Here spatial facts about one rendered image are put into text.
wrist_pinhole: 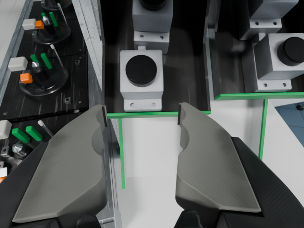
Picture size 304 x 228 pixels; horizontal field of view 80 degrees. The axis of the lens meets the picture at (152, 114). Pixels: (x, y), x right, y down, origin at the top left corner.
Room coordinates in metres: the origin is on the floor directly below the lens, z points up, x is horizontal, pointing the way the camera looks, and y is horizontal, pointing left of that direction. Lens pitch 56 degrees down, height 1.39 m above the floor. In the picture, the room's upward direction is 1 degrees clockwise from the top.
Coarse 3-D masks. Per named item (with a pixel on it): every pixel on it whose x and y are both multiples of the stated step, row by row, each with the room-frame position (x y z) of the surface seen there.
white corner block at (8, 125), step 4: (4, 120) 0.24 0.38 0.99; (0, 124) 0.23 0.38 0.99; (4, 124) 0.23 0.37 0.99; (8, 124) 0.24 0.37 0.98; (0, 128) 0.22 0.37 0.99; (4, 128) 0.22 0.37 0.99; (8, 128) 0.23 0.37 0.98; (0, 132) 0.21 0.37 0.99; (4, 132) 0.21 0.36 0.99; (8, 132) 0.22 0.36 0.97; (0, 136) 0.20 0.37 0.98; (4, 136) 0.21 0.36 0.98; (8, 136) 0.21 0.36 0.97
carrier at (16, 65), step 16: (16, 64) 0.46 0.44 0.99; (32, 64) 0.39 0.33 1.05; (48, 64) 0.44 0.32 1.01; (64, 64) 0.48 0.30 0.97; (16, 80) 0.41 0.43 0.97; (48, 80) 0.39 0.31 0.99; (64, 80) 0.39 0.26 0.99; (80, 80) 0.41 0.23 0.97; (16, 96) 0.34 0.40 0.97; (32, 96) 0.33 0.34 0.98; (48, 96) 0.33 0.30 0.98; (64, 96) 0.34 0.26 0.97; (80, 96) 0.34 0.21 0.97; (0, 112) 0.28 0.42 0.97; (16, 112) 0.28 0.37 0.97; (32, 112) 0.28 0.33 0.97; (48, 112) 0.29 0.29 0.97; (64, 112) 0.29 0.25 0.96
